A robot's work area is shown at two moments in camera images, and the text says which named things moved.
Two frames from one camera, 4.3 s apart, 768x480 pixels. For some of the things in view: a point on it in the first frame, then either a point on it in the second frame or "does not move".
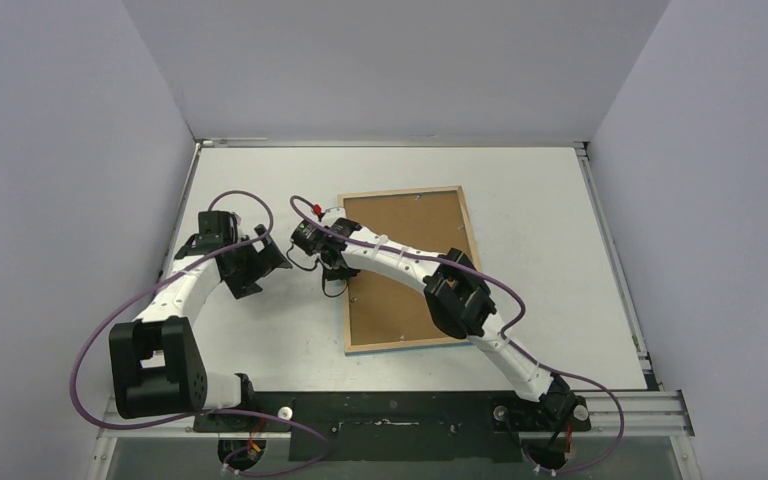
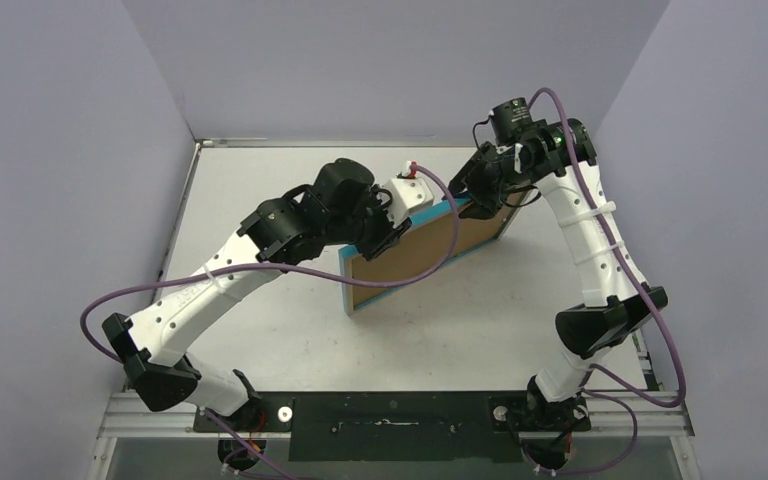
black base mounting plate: [401, 427] does not move
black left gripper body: [249, 264] to [370, 229]
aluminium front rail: [628, 413] does not move
